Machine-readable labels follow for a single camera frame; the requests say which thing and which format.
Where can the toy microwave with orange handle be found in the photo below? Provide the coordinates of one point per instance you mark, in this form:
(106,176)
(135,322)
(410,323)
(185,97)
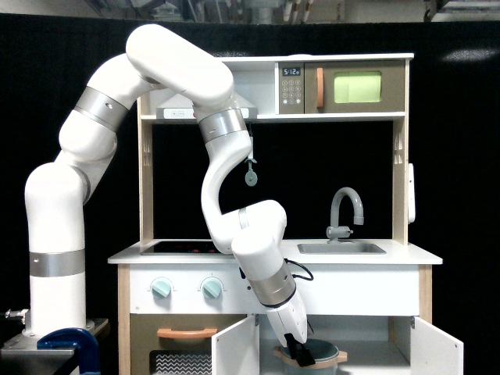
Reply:
(341,87)

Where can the right white cabinet door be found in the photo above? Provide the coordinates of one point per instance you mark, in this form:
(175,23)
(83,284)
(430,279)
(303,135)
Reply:
(427,349)

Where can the grey robot mounting base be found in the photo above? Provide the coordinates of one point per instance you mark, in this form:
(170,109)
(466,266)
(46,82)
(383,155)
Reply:
(19,353)

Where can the blue clamp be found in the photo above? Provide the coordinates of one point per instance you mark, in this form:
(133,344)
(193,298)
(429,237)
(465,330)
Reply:
(82,341)

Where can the toy pizza cutter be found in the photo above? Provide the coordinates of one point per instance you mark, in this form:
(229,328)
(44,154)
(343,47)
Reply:
(251,176)

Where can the white wooden toy kitchen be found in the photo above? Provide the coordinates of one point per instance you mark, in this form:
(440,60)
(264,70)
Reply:
(341,177)

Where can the black toy stovetop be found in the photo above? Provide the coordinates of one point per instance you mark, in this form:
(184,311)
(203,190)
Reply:
(181,247)

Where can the white cabinet door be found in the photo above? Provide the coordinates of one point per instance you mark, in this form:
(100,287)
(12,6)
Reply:
(235,349)
(427,349)

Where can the right mint stove knob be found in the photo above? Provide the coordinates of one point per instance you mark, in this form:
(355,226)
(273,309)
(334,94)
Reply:
(212,288)

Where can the left white cabinet door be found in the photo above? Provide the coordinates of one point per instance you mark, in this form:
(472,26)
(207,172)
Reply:
(235,349)

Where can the grey toy sink basin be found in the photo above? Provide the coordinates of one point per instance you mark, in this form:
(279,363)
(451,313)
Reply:
(341,248)

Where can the left mint stove knob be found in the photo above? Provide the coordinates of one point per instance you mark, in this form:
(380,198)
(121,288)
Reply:
(161,288)

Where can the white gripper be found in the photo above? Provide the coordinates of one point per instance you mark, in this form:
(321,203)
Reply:
(289,323)

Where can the toy oven door orange handle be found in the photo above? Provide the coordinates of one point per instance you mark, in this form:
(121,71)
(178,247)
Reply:
(144,338)

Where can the white side-hung utensil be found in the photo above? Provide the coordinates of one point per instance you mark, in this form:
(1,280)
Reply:
(411,194)

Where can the mint stove knob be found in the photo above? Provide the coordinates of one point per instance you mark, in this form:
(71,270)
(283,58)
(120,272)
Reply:
(161,288)
(212,288)

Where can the grey-blue toy pot bowl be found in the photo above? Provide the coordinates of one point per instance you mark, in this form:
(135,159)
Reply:
(314,357)

